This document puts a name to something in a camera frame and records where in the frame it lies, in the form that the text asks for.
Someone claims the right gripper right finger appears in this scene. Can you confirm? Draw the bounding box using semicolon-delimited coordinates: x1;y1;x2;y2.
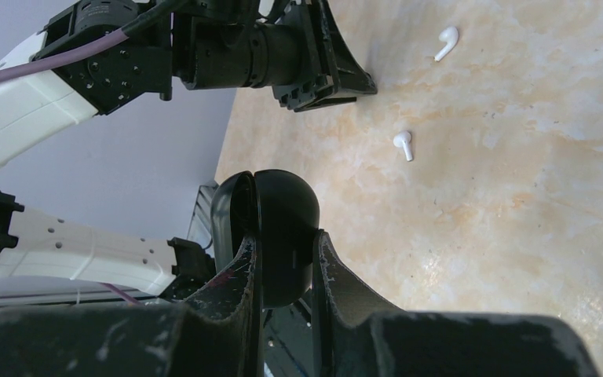
312;231;599;376

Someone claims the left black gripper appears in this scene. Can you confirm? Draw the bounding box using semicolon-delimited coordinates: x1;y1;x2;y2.
171;1;378;112

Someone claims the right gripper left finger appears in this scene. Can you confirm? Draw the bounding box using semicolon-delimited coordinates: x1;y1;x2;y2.
0;235;263;376

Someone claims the black earbud charging case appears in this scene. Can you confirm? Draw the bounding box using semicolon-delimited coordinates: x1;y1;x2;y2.
210;169;320;309

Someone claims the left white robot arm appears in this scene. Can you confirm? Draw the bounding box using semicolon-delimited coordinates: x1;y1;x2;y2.
0;1;377;300

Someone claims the white earbud lower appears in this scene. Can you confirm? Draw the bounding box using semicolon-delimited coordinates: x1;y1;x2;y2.
393;130;414;162

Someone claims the white earbud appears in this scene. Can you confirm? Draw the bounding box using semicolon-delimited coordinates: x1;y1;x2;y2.
433;26;459;62
393;130;414;162

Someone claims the white earbud upper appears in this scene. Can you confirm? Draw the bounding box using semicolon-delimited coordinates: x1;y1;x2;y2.
433;26;459;62

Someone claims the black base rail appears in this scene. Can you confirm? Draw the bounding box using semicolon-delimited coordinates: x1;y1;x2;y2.
0;179;313;377

